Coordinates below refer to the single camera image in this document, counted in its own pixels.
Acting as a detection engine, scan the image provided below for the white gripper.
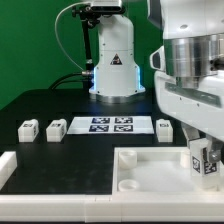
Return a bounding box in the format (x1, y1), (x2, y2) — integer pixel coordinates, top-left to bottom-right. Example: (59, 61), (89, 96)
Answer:
(154, 71), (224, 163)

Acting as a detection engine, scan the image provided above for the white square table top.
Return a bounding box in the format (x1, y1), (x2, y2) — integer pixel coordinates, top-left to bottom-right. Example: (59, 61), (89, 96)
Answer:
(112, 147), (224, 193)

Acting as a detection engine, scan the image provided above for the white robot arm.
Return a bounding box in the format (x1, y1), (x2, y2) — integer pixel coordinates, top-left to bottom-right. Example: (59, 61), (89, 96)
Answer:
(89, 0), (224, 162)

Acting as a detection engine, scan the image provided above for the white obstacle fence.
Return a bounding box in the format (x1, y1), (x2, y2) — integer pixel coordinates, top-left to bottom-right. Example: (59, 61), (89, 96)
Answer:
(0, 149), (224, 224)

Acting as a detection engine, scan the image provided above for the white sheet with markers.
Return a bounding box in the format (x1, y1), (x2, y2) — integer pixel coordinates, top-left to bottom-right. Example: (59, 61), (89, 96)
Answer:
(68, 116), (154, 135)

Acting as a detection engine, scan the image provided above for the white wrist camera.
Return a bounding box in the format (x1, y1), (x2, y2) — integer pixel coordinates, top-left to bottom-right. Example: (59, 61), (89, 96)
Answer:
(149, 46), (166, 71)

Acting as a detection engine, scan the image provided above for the black cable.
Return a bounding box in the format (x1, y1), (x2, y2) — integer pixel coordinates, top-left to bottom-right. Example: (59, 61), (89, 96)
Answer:
(48, 73), (90, 90)

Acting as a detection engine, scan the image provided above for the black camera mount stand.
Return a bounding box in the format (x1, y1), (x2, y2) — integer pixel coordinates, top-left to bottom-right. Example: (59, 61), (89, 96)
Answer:
(70, 0), (125, 90)

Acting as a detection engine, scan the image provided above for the grey cable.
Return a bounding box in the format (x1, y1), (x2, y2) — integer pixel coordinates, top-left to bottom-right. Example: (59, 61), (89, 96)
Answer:
(53, 2), (88, 72)

